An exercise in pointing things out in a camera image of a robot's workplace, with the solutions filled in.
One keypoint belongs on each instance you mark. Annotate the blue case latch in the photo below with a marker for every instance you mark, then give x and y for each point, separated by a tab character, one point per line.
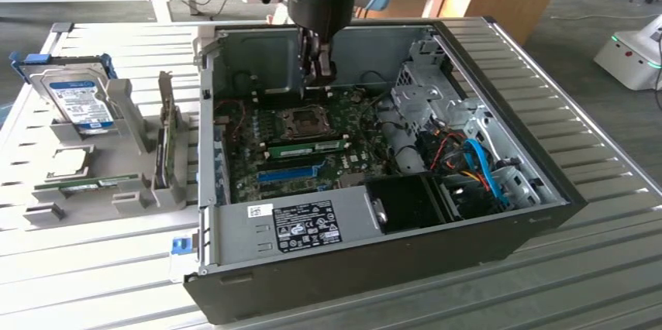
180	246

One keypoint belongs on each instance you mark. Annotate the graphics card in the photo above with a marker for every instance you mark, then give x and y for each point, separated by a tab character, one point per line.
167	136

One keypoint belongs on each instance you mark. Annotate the blue expansion slot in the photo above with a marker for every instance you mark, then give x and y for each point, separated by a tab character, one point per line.
287	175

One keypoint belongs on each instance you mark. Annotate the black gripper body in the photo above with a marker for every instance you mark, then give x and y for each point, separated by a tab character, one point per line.
319	4

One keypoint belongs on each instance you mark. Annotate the CPU socket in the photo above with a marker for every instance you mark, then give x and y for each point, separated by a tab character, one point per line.
304	121

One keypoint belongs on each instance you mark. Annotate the grey power supply unit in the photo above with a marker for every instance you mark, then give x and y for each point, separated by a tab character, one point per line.
295	229

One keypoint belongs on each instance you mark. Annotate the black RAM slot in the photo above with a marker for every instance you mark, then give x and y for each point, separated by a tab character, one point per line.
292	163

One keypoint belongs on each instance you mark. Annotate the hard disk blue label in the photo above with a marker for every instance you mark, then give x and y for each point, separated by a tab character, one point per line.
72	101

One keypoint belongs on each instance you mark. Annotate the installed green RAM stick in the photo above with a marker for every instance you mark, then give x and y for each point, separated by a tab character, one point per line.
306	148

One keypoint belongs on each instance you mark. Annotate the grey parts rack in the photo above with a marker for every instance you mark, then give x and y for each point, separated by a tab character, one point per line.
105	167

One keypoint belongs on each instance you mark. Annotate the black open PC case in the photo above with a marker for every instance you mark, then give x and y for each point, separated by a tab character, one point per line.
392	245

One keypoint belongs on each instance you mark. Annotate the blue disk caddy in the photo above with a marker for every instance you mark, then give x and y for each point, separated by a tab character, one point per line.
31	62

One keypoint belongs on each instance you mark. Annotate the black fan shroud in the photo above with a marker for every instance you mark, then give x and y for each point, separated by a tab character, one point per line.
408	206

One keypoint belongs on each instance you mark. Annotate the green motherboard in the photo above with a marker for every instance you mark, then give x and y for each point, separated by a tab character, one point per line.
331	152

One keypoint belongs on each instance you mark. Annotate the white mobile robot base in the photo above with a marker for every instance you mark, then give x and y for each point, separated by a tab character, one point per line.
631	59

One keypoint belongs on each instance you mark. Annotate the metal disk bay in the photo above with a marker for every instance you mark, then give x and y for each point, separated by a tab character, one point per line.
428	86

